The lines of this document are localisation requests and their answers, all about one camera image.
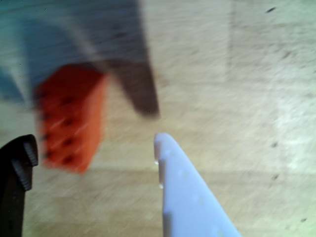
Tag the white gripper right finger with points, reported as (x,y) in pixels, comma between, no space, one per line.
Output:
(187,202)

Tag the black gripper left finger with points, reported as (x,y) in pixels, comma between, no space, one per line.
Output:
(12,177)

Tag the red lego block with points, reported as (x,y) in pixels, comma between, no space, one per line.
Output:
(71,118)

